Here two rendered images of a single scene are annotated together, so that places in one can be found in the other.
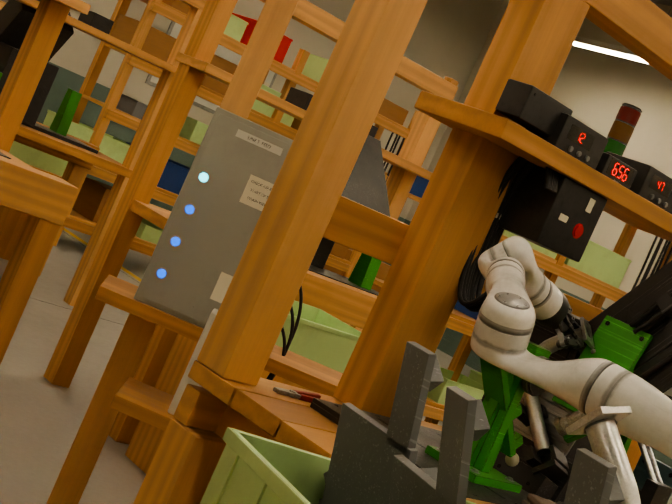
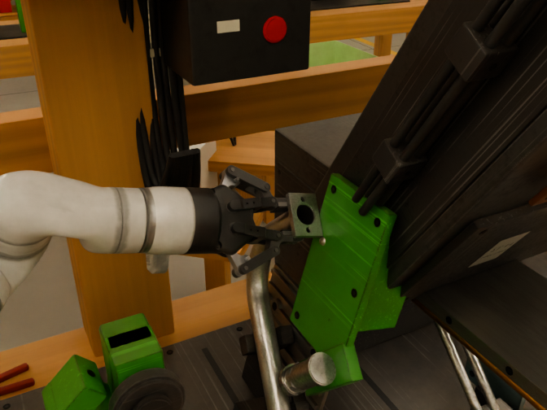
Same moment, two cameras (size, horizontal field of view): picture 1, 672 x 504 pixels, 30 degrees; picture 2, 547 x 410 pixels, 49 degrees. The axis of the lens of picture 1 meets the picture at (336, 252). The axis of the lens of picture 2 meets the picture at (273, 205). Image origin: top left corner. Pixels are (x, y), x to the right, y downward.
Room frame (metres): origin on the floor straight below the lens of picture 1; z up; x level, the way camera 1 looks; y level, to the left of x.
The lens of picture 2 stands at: (1.93, -0.68, 1.58)
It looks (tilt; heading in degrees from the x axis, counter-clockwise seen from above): 29 degrees down; 17
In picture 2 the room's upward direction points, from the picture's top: straight up
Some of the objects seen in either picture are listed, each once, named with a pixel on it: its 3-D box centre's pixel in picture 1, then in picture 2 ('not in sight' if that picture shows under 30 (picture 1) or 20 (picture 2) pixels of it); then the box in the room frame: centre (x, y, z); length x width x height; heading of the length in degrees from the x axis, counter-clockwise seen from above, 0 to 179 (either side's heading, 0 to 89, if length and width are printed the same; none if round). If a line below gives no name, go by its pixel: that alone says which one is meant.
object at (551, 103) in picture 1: (534, 110); not in sight; (2.59, -0.25, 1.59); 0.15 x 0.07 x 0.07; 134
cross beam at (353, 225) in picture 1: (491, 282); (257, 103); (2.89, -0.36, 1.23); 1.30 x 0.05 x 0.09; 134
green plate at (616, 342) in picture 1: (609, 371); (359, 266); (2.53, -0.60, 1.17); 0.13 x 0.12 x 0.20; 134
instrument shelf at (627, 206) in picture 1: (579, 180); not in sight; (2.82, -0.43, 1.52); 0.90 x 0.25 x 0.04; 134
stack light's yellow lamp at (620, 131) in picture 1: (620, 133); not in sight; (2.93, -0.49, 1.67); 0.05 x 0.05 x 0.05
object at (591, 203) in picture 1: (552, 212); (234, 11); (2.70, -0.39, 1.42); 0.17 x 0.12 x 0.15; 134
